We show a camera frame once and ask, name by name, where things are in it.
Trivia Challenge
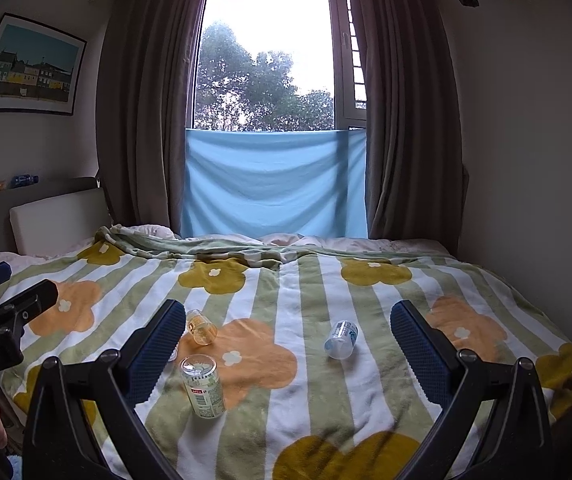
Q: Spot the clear cup with orange print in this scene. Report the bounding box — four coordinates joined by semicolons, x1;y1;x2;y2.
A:
186;309;219;346

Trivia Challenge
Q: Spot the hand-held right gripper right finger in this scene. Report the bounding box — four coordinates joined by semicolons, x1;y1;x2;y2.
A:
389;299;555;480

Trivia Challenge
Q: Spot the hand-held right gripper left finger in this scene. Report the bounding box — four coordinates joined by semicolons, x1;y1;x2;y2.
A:
23;299;187;480

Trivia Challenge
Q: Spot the framed picture of houses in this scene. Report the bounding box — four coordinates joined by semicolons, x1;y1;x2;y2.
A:
0;12;88;117

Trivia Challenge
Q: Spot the light blue cloth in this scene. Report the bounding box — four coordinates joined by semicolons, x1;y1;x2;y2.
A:
180;127;369;240

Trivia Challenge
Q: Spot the window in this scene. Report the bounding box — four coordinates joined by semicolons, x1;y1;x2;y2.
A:
192;0;369;134

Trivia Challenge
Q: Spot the clear cup with blue print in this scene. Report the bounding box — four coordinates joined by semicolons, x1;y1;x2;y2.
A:
323;320;359;361

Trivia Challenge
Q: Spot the green drink can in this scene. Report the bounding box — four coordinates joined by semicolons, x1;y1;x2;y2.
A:
180;354;226;418

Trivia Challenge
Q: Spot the white headboard cushion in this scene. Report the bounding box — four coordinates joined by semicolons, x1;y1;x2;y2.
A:
9;187;112;256

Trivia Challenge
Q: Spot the striped flower blanket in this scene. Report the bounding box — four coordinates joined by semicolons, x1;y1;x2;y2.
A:
0;225;572;480

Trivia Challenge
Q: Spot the brown curtain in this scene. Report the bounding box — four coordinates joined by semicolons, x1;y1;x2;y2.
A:
353;0;470;242
96;0;211;239

